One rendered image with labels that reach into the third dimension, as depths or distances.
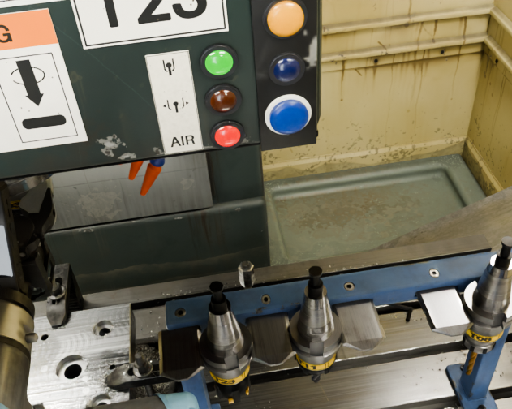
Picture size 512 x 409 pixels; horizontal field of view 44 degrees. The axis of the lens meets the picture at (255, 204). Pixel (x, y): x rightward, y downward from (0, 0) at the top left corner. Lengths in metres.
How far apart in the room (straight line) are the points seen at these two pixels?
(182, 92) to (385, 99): 1.39
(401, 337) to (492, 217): 0.50
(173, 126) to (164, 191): 0.89
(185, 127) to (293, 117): 0.08
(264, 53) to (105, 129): 0.13
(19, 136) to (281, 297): 0.43
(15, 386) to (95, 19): 0.33
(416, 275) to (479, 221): 0.76
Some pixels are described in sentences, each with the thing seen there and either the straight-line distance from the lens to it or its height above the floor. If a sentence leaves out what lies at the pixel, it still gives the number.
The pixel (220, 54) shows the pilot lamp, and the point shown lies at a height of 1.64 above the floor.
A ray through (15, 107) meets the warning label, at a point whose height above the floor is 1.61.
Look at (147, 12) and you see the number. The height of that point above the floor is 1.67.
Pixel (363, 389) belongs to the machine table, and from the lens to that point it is 1.11.
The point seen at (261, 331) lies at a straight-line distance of 0.79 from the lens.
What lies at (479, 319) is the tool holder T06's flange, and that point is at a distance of 0.82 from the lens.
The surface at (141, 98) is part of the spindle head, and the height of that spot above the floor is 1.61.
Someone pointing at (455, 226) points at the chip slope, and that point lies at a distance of 1.59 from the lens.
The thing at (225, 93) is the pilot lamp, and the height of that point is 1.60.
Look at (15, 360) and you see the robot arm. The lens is 0.62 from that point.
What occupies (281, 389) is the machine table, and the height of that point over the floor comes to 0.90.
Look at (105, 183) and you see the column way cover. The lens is 1.36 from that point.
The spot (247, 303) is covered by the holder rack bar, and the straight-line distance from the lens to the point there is 0.80.
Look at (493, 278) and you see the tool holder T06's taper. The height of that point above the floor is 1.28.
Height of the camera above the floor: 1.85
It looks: 43 degrees down
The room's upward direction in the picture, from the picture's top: 5 degrees counter-clockwise
